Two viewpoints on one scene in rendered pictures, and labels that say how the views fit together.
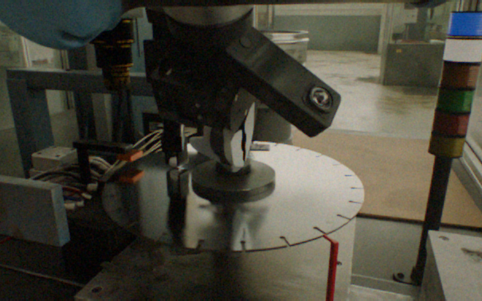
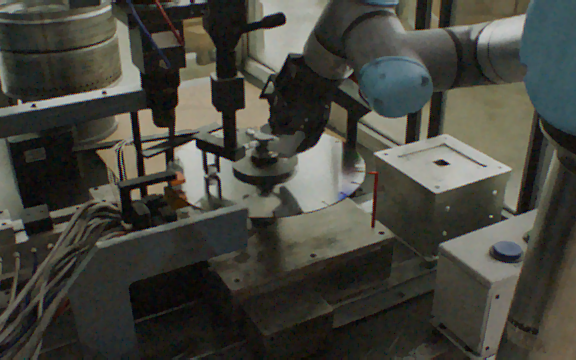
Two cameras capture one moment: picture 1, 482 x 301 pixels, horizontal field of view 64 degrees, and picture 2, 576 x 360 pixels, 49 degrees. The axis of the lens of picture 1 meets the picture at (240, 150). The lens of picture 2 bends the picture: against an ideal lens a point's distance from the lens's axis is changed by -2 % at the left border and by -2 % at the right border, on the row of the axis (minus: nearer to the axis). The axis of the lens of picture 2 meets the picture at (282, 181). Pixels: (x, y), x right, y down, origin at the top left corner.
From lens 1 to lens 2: 0.77 m
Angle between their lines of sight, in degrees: 43
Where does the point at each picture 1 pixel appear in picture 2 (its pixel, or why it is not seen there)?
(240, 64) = (341, 90)
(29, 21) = (400, 112)
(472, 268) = (410, 164)
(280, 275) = (318, 218)
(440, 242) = (386, 157)
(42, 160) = not seen: outside the picture
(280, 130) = not seen: hidden behind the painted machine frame
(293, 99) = (360, 101)
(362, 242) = not seen: hidden behind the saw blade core
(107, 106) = not seen: outside the picture
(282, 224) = (340, 176)
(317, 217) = (348, 166)
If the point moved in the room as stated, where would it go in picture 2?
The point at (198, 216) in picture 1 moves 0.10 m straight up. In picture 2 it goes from (295, 193) to (295, 133)
